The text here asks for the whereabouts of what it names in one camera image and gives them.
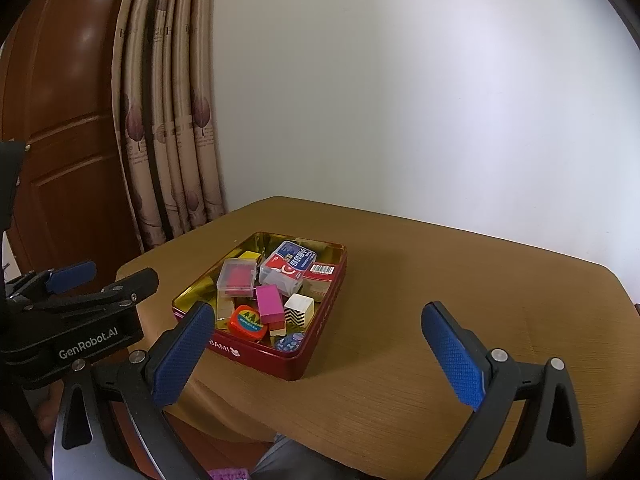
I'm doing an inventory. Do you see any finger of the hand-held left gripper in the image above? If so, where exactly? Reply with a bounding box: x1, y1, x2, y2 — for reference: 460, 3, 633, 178
30, 267, 160, 332
0, 260, 97, 312

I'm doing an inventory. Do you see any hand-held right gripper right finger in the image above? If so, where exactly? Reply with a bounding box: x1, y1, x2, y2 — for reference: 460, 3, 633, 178
421, 301, 587, 480

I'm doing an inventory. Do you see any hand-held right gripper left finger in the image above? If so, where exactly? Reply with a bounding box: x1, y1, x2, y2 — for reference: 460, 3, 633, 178
52, 301, 217, 480

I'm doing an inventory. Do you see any round red tape measure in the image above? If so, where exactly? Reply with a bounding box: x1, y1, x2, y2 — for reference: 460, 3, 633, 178
229, 305, 267, 341

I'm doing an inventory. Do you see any clear box with pink insert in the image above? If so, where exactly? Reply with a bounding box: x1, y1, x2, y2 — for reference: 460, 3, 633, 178
216, 258, 257, 297

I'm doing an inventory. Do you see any red tin box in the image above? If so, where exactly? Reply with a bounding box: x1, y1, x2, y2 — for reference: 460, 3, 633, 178
171, 231, 347, 381

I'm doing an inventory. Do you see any pink eraser block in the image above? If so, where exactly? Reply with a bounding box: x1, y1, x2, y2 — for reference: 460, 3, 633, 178
255, 284, 287, 328

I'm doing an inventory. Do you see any blue candy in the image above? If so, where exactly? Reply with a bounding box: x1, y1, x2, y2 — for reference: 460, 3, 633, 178
274, 332, 304, 353

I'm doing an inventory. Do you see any white black zigzag cube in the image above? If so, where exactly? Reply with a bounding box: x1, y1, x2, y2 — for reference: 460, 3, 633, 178
283, 293, 316, 331

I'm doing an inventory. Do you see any clear playing card box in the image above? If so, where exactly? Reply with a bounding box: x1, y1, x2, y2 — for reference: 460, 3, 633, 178
258, 240, 317, 297

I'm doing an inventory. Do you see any brown cardboard cube box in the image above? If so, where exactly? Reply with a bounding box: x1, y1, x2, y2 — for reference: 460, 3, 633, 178
302, 261, 338, 303

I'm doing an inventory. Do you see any person's grey trouser leg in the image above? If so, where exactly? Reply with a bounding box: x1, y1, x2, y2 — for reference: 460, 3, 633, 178
250, 434, 361, 480

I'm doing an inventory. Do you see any brown wooden door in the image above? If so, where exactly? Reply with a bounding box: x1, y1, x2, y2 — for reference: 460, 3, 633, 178
0, 0, 137, 281

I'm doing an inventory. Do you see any beige patterned curtain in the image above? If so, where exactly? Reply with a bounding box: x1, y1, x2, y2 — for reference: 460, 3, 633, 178
111, 0, 226, 253

